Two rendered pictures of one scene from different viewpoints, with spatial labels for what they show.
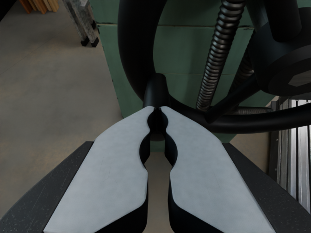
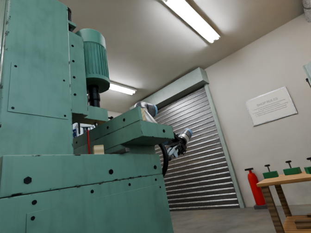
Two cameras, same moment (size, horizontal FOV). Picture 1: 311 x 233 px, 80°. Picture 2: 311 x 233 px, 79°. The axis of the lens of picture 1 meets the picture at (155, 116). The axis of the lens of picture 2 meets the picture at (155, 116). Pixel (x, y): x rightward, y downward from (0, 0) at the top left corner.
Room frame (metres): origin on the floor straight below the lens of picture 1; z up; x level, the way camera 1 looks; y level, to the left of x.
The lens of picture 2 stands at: (0.98, 0.64, 0.69)
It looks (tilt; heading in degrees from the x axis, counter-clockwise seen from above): 18 degrees up; 217
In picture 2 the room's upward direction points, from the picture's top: 11 degrees counter-clockwise
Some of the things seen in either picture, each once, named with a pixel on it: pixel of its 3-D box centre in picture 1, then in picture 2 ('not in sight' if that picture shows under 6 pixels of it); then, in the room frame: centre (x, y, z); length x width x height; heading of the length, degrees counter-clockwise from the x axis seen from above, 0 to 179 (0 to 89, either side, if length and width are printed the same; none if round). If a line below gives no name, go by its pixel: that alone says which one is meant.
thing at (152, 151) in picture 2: not in sight; (109, 159); (0.40, -0.11, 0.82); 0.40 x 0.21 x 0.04; 91
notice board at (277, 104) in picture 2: not in sight; (269, 107); (-2.53, 0.34, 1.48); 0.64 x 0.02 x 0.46; 87
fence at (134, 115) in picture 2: not in sight; (92, 135); (0.50, -0.09, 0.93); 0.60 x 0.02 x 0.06; 91
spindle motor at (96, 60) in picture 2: not in sight; (90, 62); (0.46, -0.10, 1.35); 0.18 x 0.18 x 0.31
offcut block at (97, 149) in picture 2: not in sight; (98, 151); (0.59, 0.07, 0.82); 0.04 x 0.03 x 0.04; 64
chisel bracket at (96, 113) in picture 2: not in sight; (91, 117); (0.48, -0.11, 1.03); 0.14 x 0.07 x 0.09; 1
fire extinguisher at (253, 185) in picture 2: not in sight; (255, 187); (-2.47, -0.24, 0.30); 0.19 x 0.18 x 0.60; 177
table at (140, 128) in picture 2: not in sight; (118, 148); (0.36, -0.09, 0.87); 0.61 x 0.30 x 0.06; 91
